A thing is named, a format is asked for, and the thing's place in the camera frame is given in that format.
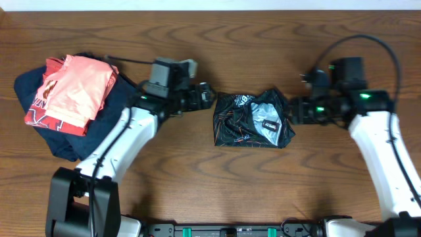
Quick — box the black printed cycling jersey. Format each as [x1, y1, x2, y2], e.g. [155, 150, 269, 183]
[213, 88, 295, 149]

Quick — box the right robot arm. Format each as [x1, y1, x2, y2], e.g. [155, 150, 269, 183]
[290, 57, 420, 236]

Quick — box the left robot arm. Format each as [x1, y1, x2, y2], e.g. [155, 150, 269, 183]
[45, 58, 216, 237]

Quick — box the navy blue folded garment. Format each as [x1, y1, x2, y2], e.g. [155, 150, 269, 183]
[14, 57, 136, 161]

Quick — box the red printed folded shirt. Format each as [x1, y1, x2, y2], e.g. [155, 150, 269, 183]
[24, 55, 118, 136]

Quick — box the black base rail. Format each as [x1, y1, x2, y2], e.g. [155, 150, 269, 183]
[140, 222, 325, 237]

